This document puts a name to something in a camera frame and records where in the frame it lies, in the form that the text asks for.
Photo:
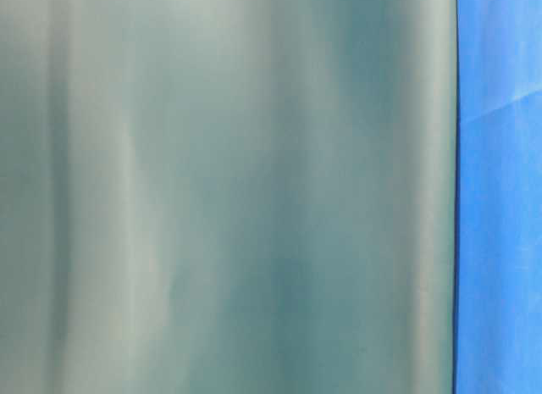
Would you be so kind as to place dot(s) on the blue table cloth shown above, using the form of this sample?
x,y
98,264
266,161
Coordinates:
x,y
498,309

